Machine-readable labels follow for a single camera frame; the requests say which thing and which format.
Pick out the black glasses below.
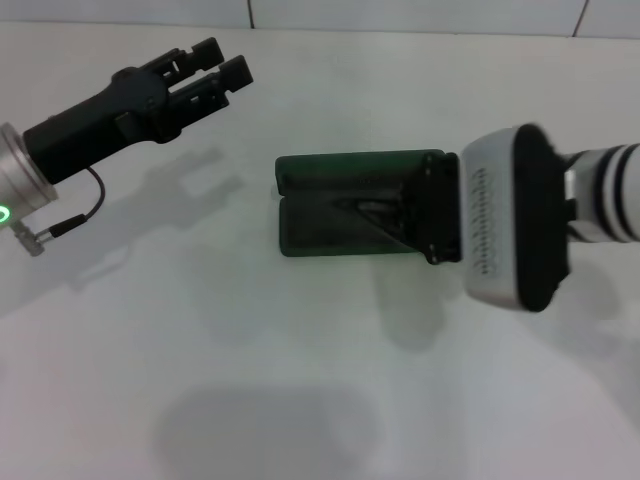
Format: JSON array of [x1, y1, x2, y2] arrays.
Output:
[[349, 197, 404, 214]]

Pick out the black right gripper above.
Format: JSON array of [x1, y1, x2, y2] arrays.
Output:
[[344, 151, 465, 266]]

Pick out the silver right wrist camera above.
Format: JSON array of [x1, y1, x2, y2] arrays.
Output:
[[459, 122, 579, 314]]

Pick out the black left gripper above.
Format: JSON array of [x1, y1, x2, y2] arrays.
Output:
[[22, 36, 254, 186]]

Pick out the left gripper cable with connector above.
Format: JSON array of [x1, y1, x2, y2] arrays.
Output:
[[12, 167, 106, 259]]

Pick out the green glasses case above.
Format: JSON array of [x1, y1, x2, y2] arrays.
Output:
[[274, 147, 445, 259]]

